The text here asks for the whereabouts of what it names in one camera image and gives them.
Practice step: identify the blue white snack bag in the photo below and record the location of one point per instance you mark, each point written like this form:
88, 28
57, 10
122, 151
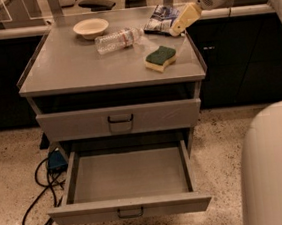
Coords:
161, 21

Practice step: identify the clear plastic water bottle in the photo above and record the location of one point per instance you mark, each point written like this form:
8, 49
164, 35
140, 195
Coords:
118, 40

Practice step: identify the white paper bowl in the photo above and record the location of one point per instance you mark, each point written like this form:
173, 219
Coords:
91, 28

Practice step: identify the closed grey upper drawer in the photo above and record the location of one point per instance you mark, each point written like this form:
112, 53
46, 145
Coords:
119, 120

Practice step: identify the blue power box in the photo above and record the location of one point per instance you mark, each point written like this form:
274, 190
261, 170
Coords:
56, 162

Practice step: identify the open grey lower drawer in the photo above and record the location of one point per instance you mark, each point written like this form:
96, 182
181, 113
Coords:
146, 181

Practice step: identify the green and yellow sponge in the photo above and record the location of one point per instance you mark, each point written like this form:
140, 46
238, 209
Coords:
160, 58

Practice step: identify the grey metal drawer cabinet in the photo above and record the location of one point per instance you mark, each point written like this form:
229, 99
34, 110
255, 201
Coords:
70, 75

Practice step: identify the black office chair armrest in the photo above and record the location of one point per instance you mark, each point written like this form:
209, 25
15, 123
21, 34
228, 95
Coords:
97, 5

